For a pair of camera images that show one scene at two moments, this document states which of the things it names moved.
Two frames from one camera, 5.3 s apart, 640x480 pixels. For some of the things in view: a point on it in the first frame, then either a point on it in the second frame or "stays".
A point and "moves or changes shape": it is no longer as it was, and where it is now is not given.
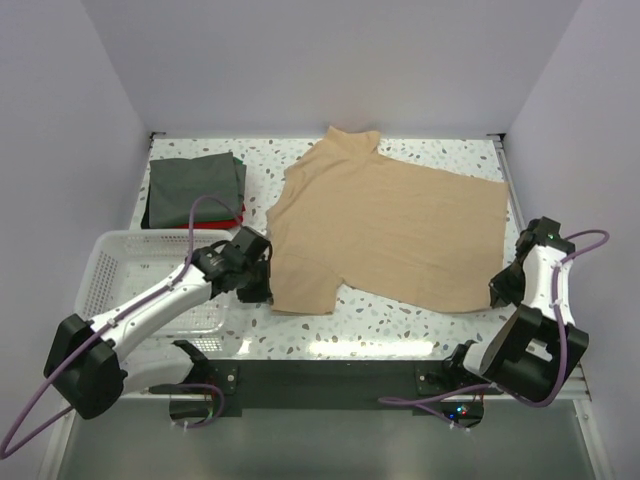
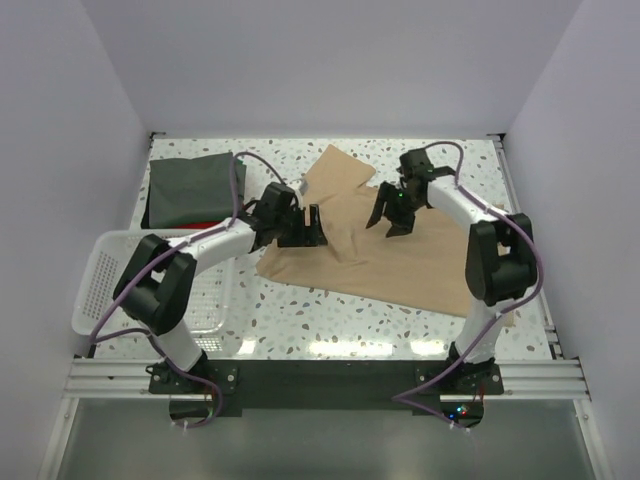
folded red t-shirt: (223, 224) stays
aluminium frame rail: (572, 388) stays
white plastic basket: (125, 267) stays
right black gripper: (501, 294) → (401, 225)
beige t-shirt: (347, 219) moves or changes shape
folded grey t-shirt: (174, 183) stays
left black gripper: (263, 294) → (306, 236)
